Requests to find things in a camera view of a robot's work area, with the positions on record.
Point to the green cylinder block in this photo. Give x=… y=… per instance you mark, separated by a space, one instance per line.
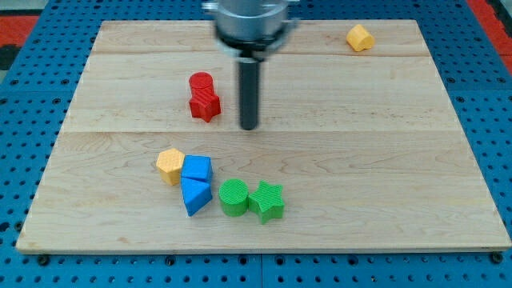
x=233 y=195

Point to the yellow hexagon block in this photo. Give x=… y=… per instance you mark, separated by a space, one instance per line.
x=169 y=164

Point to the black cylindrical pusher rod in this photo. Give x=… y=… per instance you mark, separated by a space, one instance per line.
x=248 y=93

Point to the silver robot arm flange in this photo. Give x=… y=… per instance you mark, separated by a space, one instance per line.
x=251 y=30

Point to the blue triangle block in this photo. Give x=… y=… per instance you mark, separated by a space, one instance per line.
x=196 y=195

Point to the yellow heart block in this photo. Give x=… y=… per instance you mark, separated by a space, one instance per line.
x=359 y=38

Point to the blue cube block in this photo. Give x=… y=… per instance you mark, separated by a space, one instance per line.
x=197 y=167

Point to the red cylinder block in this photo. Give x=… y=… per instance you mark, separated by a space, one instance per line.
x=201 y=82

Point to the red star block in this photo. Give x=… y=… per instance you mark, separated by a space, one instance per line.
x=204 y=104

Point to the green star block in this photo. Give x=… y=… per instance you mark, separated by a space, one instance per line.
x=267 y=202

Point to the wooden board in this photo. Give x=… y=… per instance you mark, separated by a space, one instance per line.
x=367 y=146

